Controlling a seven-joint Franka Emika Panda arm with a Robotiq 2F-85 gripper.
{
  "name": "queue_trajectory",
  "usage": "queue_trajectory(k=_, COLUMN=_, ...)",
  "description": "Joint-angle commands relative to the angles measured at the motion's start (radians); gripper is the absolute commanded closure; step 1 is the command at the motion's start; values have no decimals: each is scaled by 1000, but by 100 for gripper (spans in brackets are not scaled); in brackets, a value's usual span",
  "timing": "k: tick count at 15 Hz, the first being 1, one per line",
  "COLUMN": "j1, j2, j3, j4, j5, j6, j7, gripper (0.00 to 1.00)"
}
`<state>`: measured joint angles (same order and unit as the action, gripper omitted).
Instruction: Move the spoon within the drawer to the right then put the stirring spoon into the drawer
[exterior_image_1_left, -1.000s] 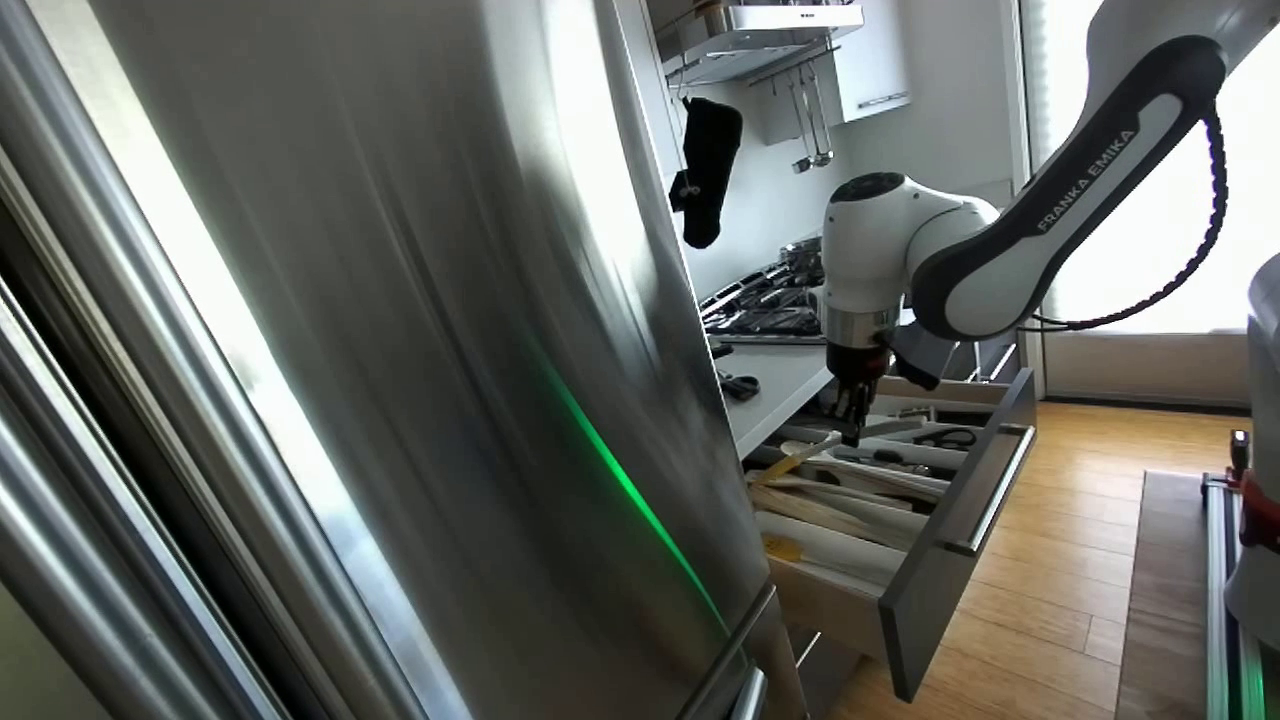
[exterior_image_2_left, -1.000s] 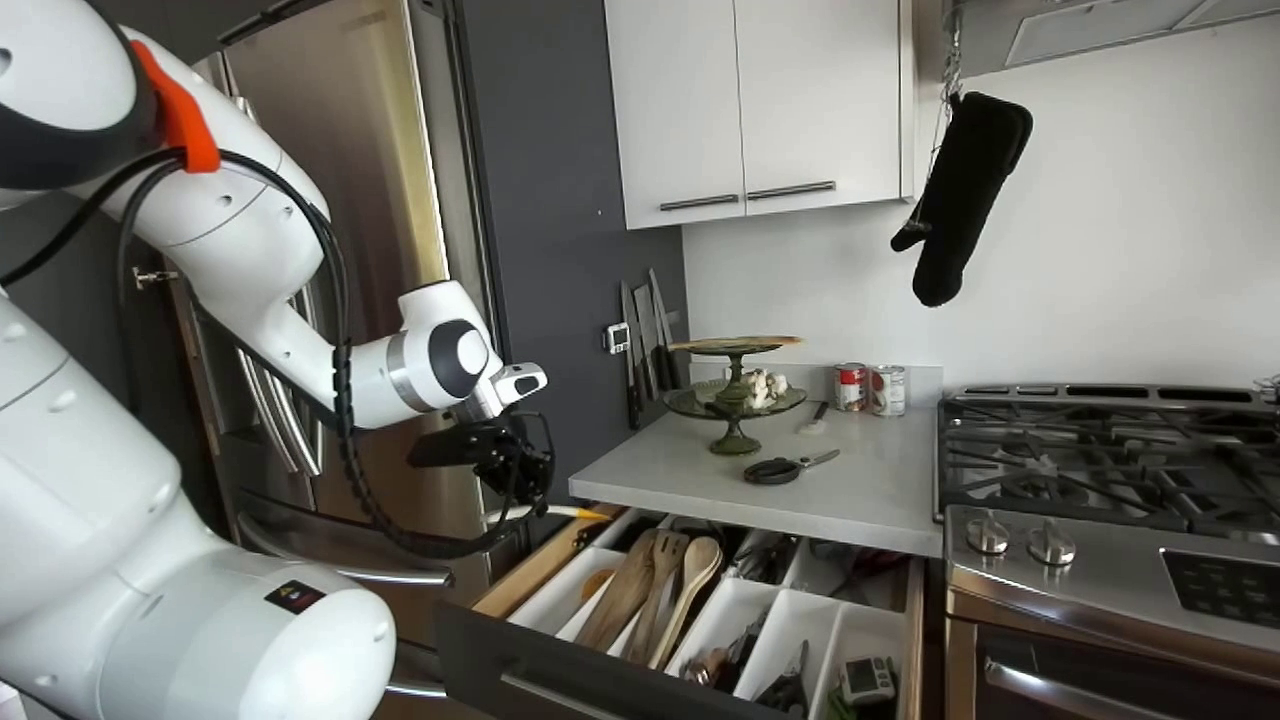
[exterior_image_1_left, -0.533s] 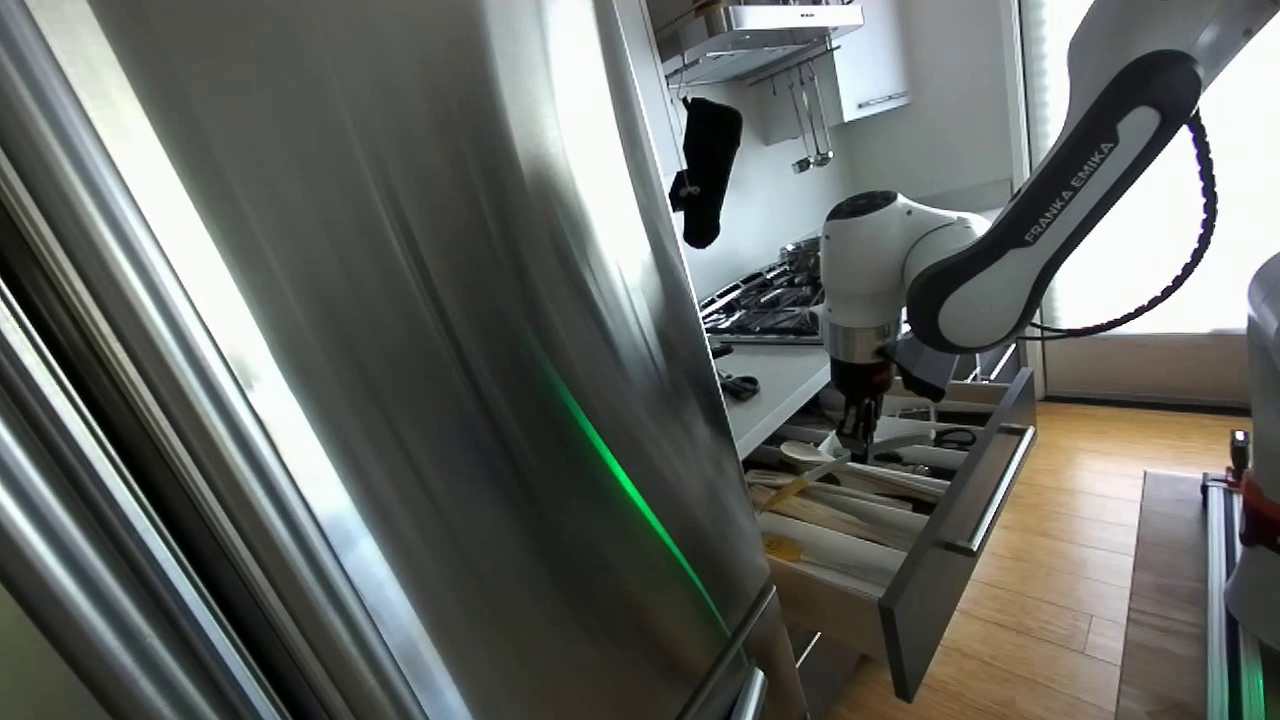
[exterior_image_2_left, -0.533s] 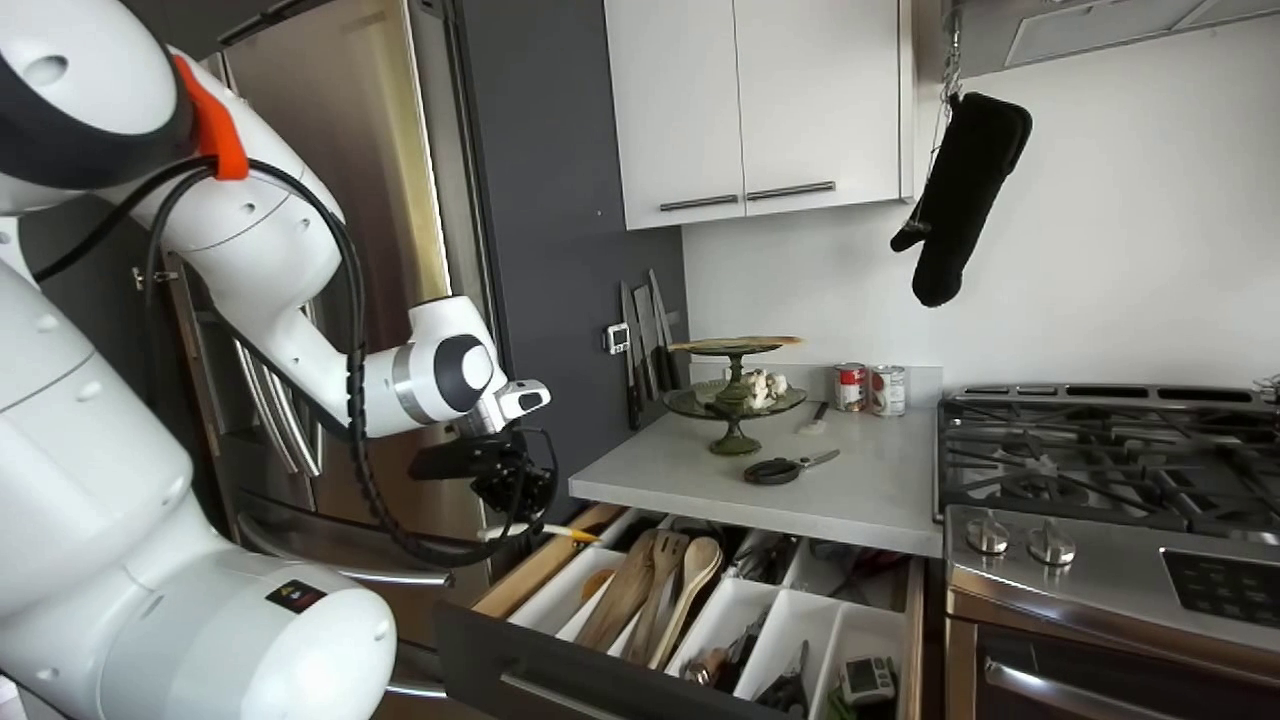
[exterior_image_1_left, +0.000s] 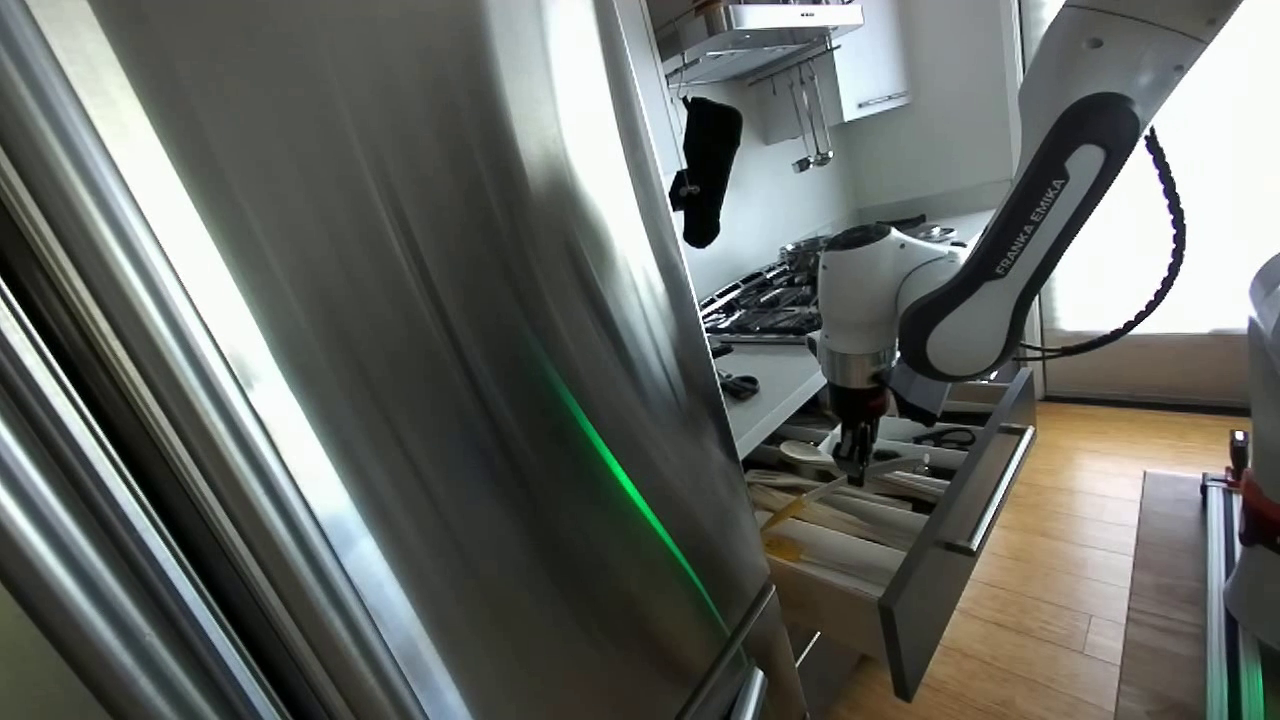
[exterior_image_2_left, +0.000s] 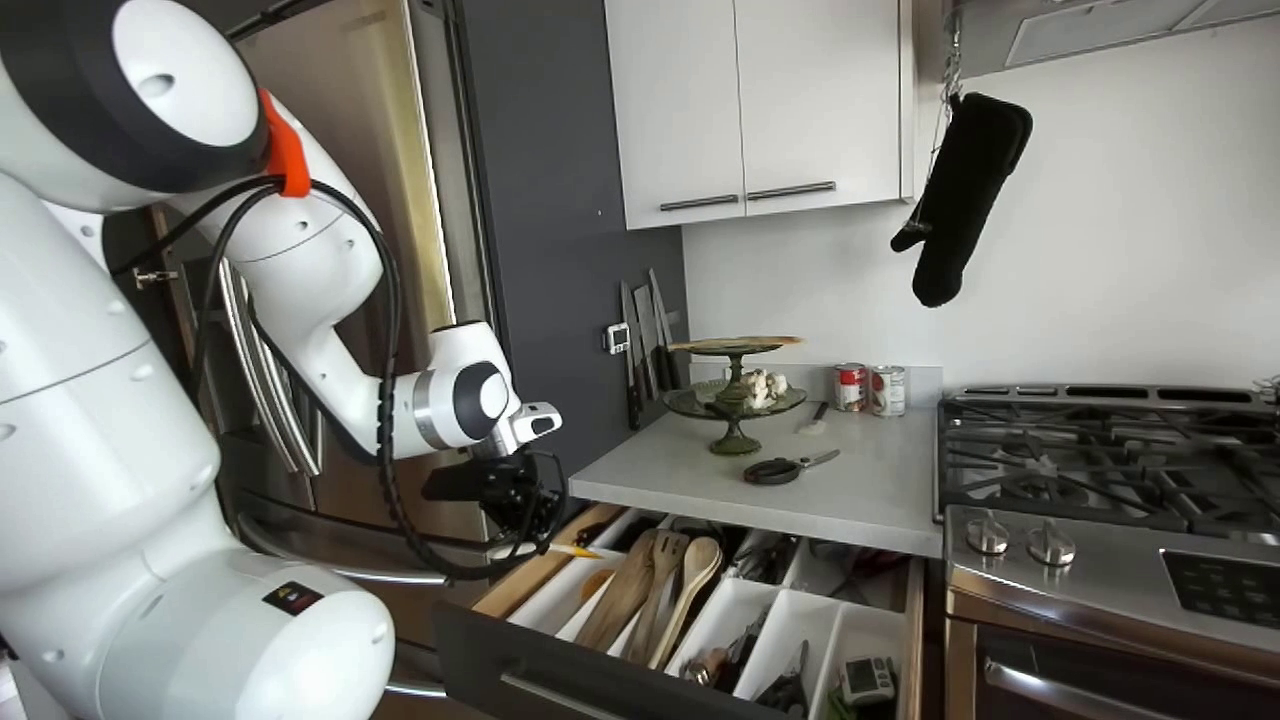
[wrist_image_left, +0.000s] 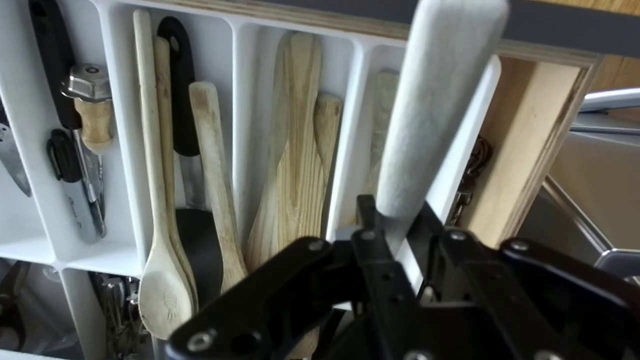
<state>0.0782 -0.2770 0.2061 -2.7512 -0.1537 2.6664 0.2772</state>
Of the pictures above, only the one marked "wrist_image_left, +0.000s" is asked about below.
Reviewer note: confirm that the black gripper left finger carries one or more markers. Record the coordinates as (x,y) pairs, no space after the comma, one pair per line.
(300,300)

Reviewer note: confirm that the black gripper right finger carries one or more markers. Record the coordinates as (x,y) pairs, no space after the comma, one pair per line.
(526,307)

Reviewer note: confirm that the pale stirring spoon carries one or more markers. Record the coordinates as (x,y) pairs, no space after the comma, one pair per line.
(440,100)

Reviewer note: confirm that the wooden drawer with grey front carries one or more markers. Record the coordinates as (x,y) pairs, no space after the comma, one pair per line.
(526,133)

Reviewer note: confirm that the long wooden spoon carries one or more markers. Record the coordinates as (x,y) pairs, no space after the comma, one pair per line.
(143,100)

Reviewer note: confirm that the wide wooden spatula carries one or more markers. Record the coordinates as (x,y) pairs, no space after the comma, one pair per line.
(293,186)

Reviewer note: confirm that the metal utensil pile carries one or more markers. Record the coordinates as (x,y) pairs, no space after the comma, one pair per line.
(121,313)

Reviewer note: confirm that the black spatula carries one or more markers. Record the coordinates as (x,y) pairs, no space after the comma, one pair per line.
(181,100)

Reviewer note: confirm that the dark kitchen utensil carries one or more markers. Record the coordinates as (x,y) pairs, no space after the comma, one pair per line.
(33,313)

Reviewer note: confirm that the white plastic cutlery tray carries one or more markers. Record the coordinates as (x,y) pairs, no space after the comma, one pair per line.
(27,221)

